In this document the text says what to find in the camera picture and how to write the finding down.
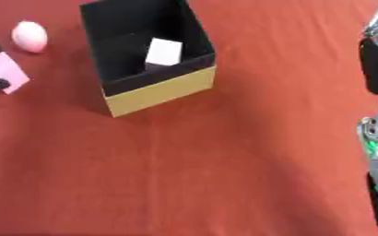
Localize pink block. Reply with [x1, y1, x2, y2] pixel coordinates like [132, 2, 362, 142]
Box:
[0, 51, 33, 96]

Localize tan cardboard box black inside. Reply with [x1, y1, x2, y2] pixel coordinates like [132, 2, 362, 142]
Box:
[77, 0, 219, 119]

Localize pink egg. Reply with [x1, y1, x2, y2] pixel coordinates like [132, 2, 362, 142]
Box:
[9, 20, 51, 54]

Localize white rectangular block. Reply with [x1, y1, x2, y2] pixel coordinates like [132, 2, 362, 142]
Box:
[144, 37, 184, 67]

